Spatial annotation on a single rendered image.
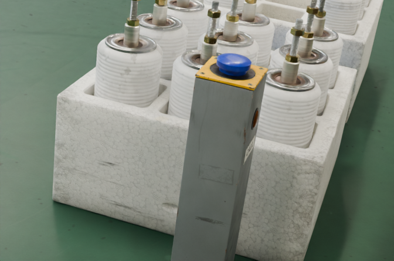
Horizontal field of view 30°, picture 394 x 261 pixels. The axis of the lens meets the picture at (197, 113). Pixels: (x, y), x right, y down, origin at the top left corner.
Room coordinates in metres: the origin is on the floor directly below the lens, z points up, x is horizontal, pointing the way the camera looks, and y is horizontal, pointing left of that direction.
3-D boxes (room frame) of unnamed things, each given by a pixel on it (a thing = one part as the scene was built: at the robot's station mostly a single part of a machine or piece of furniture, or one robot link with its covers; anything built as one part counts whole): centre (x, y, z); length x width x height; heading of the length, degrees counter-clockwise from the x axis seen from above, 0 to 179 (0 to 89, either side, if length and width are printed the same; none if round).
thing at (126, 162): (1.09, -0.03, 0.09); 0.39 x 0.39 x 0.18; 75
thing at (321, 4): (1.18, -0.18, 0.30); 0.01 x 0.01 x 0.08
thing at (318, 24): (1.18, -0.18, 0.26); 0.02 x 0.02 x 0.03
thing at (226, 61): (0.80, -0.03, 0.32); 0.04 x 0.04 x 0.02
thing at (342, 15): (1.49, -0.26, 0.16); 0.10 x 0.10 x 0.18
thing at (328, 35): (1.18, -0.18, 0.25); 0.08 x 0.08 x 0.01
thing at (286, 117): (0.95, -0.12, 0.16); 0.10 x 0.10 x 0.18
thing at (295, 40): (0.95, -0.12, 0.30); 0.01 x 0.01 x 0.08
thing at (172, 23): (1.12, 0.08, 0.25); 0.08 x 0.08 x 0.01
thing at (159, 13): (1.12, 0.08, 0.26); 0.02 x 0.02 x 0.03
